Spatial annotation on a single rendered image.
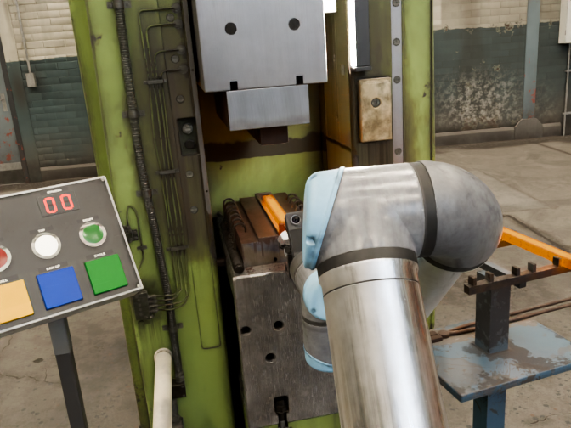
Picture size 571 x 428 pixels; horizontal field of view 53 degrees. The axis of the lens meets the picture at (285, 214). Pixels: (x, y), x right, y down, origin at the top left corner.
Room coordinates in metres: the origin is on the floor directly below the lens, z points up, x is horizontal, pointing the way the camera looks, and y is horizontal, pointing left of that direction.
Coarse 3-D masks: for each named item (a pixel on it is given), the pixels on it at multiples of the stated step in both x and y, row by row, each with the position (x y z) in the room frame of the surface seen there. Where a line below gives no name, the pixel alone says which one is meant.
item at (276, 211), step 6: (264, 198) 1.69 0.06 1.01; (270, 198) 1.68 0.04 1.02; (264, 204) 1.68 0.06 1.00; (270, 204) 1.61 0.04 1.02; (276, 204) 1.61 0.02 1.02; (270, 210) 1.57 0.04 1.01; (276, 210) 1.54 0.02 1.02; (282, 210) 1.54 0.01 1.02; (276, 216) 1.49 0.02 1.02; (282, 216) 1.48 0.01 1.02; (276, 222) 1.48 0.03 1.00; (282, 222) 1.42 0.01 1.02; (282, 228) 1.39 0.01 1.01
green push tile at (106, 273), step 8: (112, 256) 1.19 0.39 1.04; (88, 264) 1.16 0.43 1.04; (96, 264) 1.17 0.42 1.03; (104, 264) 1.18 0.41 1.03; (112, 264) 1.18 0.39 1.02; (120, 264) 1.19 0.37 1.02; (88, 272) 1.15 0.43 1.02; (96, 272) 1.16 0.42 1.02; (104, 272) 1.17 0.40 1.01; (112, 272) 1.17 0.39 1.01; (120, 272) 1.18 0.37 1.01; (96, 280) 1.15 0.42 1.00; (104, 280) 1.16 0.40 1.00; (112, 280) 1.16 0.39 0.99; (120, 280) 1.17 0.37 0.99; (96, 288) 1.14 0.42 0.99; (104, 288) 1.15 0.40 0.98; (112, 288) 1.15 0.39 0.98
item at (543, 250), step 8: (504, 232) 1.46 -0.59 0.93; (512, 232) 1.45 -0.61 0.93; (512, 240) 1.42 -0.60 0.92; (520, 240) 1.40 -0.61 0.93; (528, 240) 1.38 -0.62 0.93; (536, 240) 1.38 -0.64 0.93; (528, 248) 1.37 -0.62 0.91; (536, 248) 1.34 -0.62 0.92; (544, 248) 1.32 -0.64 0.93; (552, 248) 1.32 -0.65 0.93; (544, 256) 1.31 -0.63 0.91; (552, 256) 1.29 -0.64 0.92; (560, 256) 1.26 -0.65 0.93; (568, 256) 1.26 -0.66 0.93; (568, 264) 1.24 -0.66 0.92
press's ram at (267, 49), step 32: (192, 0) 1.47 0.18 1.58; (224, 0) 1.39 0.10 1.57; (256, 0) 1.40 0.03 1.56; (288, 0) 1.41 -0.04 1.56; (320, 0) 1.42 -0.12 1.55; (192, 32) 1.67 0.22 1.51; (224, 32) 1.38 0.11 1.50; (256, 32) 1.40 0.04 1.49; (288, 32) 1.41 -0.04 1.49; (320, 32) 1.42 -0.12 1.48; (224, 64) 1.38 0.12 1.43; (256, 64) 1.40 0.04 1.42; (288, 64) 1.41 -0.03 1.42; (320, 64) 1.42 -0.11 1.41
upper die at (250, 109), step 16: (224, 96) 1.43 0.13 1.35; (240, 96) 1.39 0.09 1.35; (256, 96) 1.39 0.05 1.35; (272, 96) 1.40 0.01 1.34; (288, 96) 1.41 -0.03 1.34; (304, 96) 1.42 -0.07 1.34; (224, 112) 1.48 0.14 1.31; (240, 112) 1.39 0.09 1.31; (256, 112) 1.39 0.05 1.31; (272, 112) 1.40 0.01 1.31; (288, 112) 1.41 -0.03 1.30; (304, 112) 1.41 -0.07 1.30; (240, 128) 1.39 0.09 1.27
